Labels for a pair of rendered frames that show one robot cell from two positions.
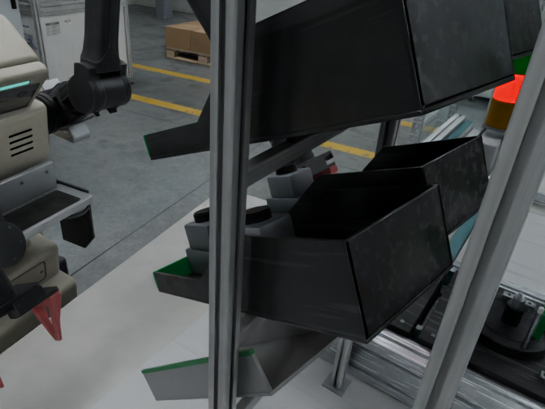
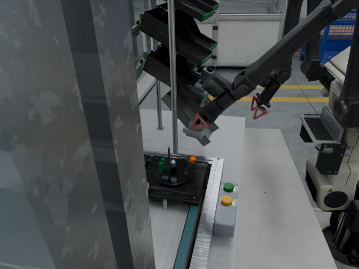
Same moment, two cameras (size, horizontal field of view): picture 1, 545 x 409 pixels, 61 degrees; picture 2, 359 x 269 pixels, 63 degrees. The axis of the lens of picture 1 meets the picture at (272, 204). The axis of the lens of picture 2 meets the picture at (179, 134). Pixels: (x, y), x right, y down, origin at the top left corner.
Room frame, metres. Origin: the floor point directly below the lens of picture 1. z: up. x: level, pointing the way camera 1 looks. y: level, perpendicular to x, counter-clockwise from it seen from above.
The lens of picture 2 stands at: (1.61, -0.47, 1.71)
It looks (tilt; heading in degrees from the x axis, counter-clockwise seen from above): 32 degrees down; 162
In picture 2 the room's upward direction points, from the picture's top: 1 degrees counter-clockwise
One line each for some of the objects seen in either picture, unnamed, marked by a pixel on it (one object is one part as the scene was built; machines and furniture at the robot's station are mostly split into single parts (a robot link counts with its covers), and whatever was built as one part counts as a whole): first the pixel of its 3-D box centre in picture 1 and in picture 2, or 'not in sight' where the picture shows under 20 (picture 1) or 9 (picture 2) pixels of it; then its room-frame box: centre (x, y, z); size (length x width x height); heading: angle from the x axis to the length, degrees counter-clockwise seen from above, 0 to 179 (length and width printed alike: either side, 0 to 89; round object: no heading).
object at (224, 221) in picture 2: not in sight; (226, 207); (0.94, -0.07, 0.93); 0.21 x 0.07 x 0.06; 148
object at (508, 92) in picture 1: (511, 85); not in sight; (0.86, -0.41, 1.33); 0.05 x 0.05 x 0.05
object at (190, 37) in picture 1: (218, 44); not in sight; (6.63, 0.92, 0.20); 1.20 x 0.80 x 0.41; 66
